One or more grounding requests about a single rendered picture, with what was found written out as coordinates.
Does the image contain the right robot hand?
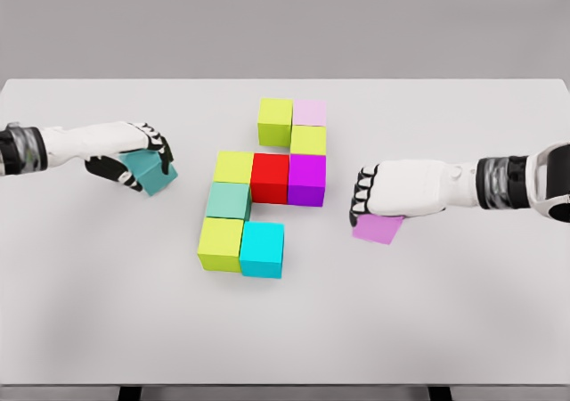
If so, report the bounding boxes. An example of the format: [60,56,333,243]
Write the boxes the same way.
[348,159,452,228]

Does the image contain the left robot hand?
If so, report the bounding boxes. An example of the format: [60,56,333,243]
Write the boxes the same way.
[77,121,175,194]

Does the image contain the teal cube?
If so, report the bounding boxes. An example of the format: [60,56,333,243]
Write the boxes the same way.
[118,149,179,197]

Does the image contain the orchid pink cube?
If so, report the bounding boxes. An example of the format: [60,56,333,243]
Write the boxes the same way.
[351,212,405,246]

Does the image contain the purple cube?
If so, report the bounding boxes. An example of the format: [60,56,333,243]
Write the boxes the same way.
[286,153,327,207]

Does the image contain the yellow-green cube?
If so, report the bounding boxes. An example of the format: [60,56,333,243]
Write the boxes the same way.
[289,124,329,157]
[212,150,255,184]
[197,217,245,274]
[257,97,295,148]

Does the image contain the pale pink cube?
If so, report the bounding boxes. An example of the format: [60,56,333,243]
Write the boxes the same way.
[291,98,329,127]

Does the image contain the mint green cube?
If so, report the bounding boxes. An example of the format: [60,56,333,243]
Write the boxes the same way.
[205,181,253,221]

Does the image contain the red cube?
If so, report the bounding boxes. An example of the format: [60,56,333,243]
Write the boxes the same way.
[249,152,291,205]

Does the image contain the cyan cube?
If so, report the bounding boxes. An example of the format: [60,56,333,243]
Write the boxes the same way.
[239,221,286,280]

